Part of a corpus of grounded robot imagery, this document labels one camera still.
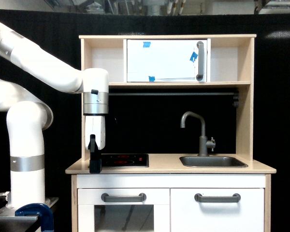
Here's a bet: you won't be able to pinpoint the grey toy faucet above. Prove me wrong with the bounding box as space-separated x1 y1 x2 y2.
180 111 209 157

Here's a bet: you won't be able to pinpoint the grey faucet knob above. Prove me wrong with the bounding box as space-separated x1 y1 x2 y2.
206 137 216 151

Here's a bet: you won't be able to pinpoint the grey oven door handle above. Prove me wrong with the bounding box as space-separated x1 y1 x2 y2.
101 193 147 203

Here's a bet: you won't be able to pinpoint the blue tape bottom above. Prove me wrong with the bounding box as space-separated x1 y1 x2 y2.
148 76 155 82

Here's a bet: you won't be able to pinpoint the blue c-clamp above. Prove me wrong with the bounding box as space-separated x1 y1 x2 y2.
14 203 54 232

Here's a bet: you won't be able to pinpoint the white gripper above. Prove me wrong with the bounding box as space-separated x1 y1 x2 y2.
85 116 105 174

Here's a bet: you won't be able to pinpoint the blue tape top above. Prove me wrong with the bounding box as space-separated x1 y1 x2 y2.
143 42 151 48

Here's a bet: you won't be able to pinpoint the black toy stovetop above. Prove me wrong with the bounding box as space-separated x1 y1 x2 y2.
101 153 149 168

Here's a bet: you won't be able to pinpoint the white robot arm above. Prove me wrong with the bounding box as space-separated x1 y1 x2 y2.
0 22 109 209

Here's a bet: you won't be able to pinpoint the white cabinet door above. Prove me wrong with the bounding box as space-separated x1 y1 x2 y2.
170 188 264 232

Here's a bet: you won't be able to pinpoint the grey microwave handle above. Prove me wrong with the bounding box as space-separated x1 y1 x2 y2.
196 41 204 81

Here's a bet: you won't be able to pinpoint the grey toy sink basin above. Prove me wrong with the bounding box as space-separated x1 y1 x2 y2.
179 156 248 168

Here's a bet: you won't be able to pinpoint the white oven door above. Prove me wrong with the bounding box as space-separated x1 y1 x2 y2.
78 188 171 232

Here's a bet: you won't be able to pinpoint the wooden toy kitchen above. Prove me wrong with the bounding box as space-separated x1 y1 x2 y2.
66 34 276 232

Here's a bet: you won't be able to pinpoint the blue tape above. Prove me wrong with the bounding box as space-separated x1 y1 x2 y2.
148 76 155 82
190 52 198 63
143 42 151 48

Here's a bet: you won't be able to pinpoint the grey cabinet door handle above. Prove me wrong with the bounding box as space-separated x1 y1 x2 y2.
194 193 241 203

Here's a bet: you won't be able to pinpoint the grey rail hooks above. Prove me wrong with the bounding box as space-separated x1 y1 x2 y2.
232 92 239 108

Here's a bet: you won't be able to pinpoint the white microwave door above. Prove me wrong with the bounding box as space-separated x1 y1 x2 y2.
127 39 208 82

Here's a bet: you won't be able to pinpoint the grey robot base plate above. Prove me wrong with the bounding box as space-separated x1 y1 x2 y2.
0 197 59 221

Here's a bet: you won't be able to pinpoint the blue tape right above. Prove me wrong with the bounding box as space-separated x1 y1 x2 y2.
190 52 198 63

